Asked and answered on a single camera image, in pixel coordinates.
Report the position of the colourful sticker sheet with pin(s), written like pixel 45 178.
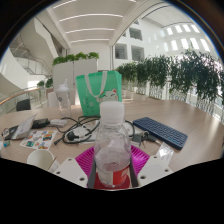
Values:
pixel 38 139

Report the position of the row of green potted trees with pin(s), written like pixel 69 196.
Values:
pixel 173 73

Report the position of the ceiling light strips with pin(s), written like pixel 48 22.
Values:
pixel 90 29

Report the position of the dark blue keyboard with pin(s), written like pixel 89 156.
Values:
pixel 161 131

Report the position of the white chair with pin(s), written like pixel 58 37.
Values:
pixel 51 100

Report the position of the wooden stirring stick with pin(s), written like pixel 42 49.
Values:
pixel 52 163

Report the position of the green tote bag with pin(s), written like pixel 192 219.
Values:
pixel 96 96

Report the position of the glass railing with wooden handrail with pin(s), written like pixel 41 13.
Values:
pixel 15 94

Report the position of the white cabinet topped with plants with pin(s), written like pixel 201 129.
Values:
pixel 75 71

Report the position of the clear plastic wrapper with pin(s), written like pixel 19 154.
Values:
pixel 165 154

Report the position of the clear red-labelled water bottle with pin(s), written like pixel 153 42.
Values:
pixel 111 156

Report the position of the bunch of keys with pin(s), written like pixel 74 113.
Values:
pixel 146 137

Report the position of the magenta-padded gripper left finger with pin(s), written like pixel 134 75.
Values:
pixel 70 171

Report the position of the black chair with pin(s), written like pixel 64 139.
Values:
pixel 23 104

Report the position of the open printed booklet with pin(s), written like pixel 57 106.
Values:
pixel 24 128

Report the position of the small teal packet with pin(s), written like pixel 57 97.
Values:
pixel 6 144

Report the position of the white power adapter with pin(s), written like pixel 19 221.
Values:
pixel 58 122

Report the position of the white grid-patterned mug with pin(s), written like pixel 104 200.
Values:
pixel 41 158

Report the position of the clear white-lidded drinking bottle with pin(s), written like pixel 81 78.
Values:
pixel 63 100

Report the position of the wooden planter with green plants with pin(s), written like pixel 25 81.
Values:
pixel 45 85

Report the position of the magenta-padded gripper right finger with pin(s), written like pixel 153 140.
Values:
pixel 155 170

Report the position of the black charger block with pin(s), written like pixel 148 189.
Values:
pixel 40 123

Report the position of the black folder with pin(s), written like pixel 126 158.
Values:
pixel 7 132

